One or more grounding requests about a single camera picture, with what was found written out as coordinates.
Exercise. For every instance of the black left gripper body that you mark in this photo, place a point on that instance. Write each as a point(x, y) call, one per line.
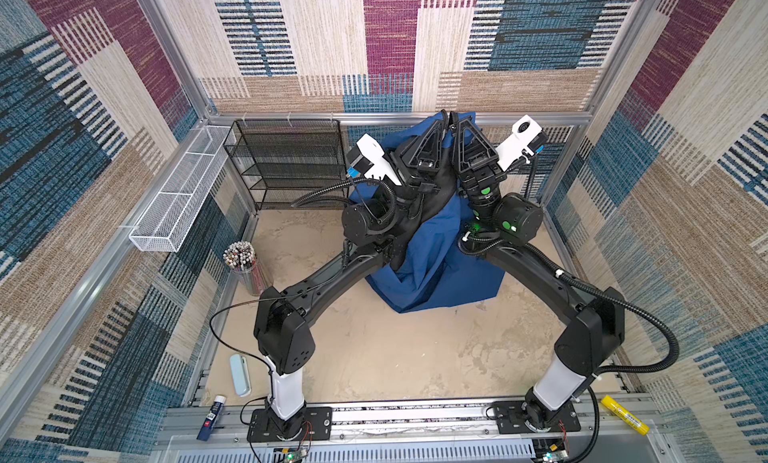
point(416, 188)

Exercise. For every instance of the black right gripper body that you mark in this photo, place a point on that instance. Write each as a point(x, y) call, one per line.
point(483, 180)

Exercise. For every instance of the blue zip jacket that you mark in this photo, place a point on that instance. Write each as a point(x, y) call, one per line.
point(431, 272)

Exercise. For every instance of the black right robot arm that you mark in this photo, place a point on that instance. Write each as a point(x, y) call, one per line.
point(501, 234)

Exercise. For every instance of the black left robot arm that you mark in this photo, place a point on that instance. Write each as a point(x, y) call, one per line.
point(373, 229)

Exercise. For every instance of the metal cup of pens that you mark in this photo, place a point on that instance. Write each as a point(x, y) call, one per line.
point(242, 258)

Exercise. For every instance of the pale blue flat case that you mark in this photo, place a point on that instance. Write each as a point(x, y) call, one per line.
point(240, 375)

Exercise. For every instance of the yellow marker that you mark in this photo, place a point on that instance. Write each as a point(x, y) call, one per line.
point(626, 416)

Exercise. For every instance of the blue white glue stick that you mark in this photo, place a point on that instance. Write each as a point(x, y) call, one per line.
point(209, 422)

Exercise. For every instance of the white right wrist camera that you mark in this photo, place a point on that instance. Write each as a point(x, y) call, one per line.
point(522, 145)

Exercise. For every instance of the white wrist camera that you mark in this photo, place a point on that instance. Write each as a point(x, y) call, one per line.
point(522, 145)
point(368, 159)

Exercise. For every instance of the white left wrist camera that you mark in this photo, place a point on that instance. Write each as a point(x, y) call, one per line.
point(368, 159)

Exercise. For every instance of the black wire mesh shelf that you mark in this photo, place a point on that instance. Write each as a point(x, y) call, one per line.
point(281, 160)

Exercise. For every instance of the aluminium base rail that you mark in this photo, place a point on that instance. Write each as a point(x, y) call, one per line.
point(432, 430)

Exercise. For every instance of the white wire mesh basket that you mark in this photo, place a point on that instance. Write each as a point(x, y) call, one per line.
point(166, 222)

